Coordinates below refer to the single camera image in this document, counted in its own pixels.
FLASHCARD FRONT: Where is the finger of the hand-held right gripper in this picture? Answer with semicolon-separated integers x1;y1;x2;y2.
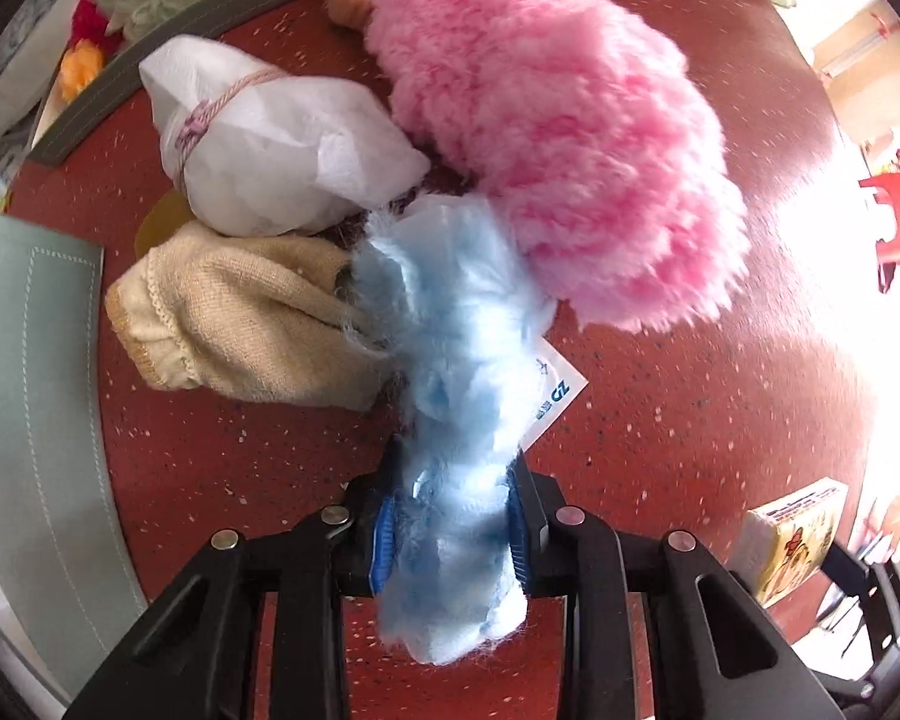
821;540;900;650

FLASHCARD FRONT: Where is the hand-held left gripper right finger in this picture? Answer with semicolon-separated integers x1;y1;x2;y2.
506;450;856;720

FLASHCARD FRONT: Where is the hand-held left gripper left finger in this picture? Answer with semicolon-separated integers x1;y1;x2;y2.
64;457;406;720

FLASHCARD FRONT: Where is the cartoon print tissue packet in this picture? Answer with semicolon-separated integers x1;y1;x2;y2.
742;478;850;608

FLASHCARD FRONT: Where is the light blue fluffy duster cover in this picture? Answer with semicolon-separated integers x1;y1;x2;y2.
349;195;560;667

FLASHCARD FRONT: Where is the beige sock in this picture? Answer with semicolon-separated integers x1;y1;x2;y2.
105;221;391;412

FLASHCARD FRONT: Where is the grey green stitched storage box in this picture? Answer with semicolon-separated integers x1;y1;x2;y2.
0;206;151;691

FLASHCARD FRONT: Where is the olive green round pad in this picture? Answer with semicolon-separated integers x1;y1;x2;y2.
133;191;192;260

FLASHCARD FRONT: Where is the pink fluffy duster cover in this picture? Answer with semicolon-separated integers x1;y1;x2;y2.
364;0;749;332

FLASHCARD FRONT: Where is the grey rimmed storage box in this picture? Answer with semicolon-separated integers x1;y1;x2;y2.
28;0;346;166

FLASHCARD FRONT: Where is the white pole with red fittings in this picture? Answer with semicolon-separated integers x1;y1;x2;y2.
817;11;900;80

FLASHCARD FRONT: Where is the orange fabric flower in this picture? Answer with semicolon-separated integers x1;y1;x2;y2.
58;41;107;102

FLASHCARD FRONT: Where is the white pillow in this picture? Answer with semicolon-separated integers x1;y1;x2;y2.
0;0;83;143

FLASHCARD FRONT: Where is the magenta fabric flower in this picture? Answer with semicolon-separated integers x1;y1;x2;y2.
71;0;121;42

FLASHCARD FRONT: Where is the white paper bundle with string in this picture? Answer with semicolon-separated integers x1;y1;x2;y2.
139;36;430;237

